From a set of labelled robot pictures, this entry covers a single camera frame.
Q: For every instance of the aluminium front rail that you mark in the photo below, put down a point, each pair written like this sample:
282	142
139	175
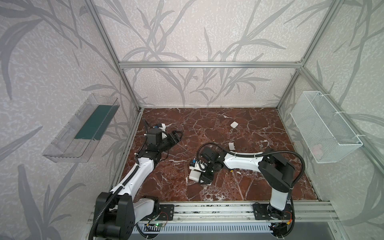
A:
242	212

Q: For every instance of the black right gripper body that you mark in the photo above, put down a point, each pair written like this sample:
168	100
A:
204	173

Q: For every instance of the pink object in basket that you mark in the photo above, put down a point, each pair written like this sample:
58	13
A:
317	151

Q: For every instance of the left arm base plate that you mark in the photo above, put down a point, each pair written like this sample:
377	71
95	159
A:
166	212

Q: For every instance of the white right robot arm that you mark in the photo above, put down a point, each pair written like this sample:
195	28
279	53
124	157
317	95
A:
276	170

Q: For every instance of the clear plastic wall bin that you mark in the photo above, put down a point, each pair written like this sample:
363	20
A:
79	138

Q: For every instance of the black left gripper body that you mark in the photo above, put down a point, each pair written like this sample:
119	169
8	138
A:
172	138

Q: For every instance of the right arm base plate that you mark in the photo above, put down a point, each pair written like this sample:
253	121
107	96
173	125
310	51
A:
268	213

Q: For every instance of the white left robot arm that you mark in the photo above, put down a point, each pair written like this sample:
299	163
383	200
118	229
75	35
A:
116	213

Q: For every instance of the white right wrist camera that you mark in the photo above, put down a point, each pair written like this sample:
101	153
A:
198	166

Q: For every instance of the white air conditioner remote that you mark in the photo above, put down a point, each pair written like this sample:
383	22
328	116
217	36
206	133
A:
195	176

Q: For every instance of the white battery cover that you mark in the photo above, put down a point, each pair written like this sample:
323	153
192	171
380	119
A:
231	146
234	124

